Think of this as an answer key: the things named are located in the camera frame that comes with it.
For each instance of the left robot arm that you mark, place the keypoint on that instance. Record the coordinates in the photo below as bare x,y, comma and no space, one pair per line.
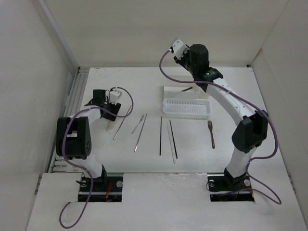
73,137

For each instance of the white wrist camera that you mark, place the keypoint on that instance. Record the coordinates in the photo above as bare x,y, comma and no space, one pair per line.
178,48
114,96

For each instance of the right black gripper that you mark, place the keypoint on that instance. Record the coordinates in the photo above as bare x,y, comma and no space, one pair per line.
181,61

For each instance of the white deep perforated basket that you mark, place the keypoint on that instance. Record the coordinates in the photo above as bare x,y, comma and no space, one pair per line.
175,92

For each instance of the black plastic spoon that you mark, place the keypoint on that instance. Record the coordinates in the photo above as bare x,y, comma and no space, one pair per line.
187,89

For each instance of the white cylindrical cup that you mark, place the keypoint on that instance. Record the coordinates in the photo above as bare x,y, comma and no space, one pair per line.
203,95

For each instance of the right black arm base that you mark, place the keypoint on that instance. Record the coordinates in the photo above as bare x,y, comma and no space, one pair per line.
223,190

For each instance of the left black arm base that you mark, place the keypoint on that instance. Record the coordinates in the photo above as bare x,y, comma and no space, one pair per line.
105,189

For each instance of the aluminium rail frame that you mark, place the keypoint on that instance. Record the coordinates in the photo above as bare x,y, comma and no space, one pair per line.
72,100

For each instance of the small silver metal fork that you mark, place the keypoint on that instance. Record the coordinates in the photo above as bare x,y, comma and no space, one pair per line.
141,119

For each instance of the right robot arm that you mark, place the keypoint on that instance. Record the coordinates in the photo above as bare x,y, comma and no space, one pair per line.
251,122

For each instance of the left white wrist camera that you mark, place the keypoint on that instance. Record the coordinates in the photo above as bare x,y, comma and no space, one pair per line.
114,96

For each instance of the black chopstick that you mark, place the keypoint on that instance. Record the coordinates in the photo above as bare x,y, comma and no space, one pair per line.
173,139
160,144

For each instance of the white shallow perforated tray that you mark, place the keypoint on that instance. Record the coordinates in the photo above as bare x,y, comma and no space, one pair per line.
187,108

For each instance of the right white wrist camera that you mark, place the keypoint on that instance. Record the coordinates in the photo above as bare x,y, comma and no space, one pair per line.
178,48

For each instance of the white translucent chopstick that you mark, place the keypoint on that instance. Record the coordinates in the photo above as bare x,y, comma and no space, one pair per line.
171,143

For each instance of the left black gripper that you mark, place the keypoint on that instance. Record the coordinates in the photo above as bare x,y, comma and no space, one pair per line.
114,107

